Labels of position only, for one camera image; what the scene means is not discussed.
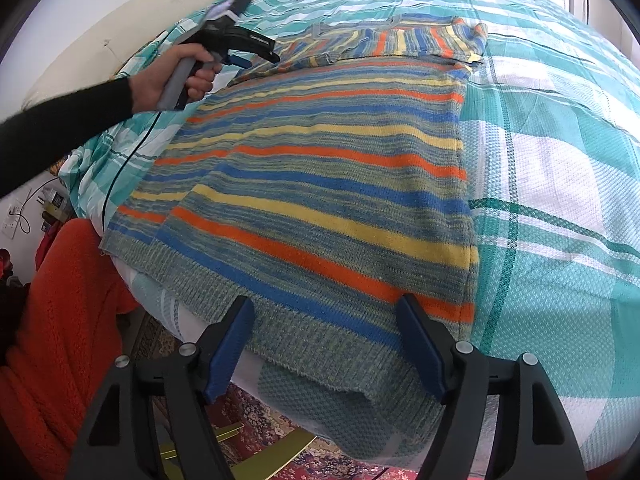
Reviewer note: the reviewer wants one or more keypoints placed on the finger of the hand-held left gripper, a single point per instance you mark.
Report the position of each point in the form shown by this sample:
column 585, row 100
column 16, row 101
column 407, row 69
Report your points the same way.
column 260, row 46
column 239, row 61

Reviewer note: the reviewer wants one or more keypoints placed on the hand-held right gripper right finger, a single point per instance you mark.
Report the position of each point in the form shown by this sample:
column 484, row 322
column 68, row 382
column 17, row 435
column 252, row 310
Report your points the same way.
column 422, row 345

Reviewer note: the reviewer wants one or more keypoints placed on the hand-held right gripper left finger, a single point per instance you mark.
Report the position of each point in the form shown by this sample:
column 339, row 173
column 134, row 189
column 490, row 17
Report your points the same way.
column 227, row 350

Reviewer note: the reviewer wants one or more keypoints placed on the striped knit sweater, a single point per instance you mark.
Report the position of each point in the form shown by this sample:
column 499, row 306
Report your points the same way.
column 325, row 185

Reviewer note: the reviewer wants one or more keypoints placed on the person's left forearm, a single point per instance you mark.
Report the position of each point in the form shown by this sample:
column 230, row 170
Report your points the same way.
column 50, row 132

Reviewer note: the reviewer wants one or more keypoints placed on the person's left hand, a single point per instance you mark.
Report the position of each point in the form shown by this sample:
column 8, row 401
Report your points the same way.
column 150, row 90

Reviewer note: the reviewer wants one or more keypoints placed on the red patterned rug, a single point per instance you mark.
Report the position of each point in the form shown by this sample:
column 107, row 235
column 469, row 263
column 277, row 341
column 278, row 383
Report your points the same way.
column 245, row 410

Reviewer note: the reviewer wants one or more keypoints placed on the cream padded headboard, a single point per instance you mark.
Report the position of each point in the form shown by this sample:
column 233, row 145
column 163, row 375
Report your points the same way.
column 100, row 35

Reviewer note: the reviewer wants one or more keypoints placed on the orange fleece garment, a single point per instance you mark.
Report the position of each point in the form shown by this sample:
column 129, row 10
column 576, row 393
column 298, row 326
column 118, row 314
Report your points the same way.
column 60, row 335

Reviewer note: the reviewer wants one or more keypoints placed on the teal checked bedsheet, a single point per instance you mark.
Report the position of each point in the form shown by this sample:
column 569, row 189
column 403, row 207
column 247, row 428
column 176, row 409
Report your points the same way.
column 550, row 185

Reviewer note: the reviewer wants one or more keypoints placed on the white wall socket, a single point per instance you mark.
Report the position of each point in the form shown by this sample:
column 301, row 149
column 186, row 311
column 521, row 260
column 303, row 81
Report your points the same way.
column 12, row 220

